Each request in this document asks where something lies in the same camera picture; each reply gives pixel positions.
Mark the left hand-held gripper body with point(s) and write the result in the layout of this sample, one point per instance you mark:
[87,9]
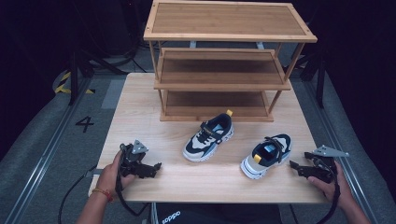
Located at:
[132,160]

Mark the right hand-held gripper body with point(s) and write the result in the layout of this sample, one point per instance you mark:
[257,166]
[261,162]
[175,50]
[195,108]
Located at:
[322,169]

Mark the black and beige child's sneaker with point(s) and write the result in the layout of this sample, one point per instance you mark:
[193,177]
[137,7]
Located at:
[205,140]
[264,157]

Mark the wooden three-tier shoe rack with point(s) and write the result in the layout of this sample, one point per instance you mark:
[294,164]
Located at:
[229,18]

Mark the person's right hand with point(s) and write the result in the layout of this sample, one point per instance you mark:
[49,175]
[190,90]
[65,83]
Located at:
[334,189]

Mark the person's left hand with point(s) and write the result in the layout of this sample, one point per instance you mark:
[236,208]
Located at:
[109,179]

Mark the grey tape strip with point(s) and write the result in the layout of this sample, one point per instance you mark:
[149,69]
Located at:
[95,172]

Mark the white table leg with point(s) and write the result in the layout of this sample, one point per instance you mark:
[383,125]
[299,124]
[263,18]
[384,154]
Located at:
[153,214]

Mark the person's black clothing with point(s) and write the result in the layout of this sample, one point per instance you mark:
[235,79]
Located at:
[218,214]

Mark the black metal stand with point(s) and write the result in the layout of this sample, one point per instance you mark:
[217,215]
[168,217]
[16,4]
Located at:
[74,77]
[320,84]

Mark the yellow and black striped tape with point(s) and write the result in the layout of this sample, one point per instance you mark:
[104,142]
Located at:
[62,85]

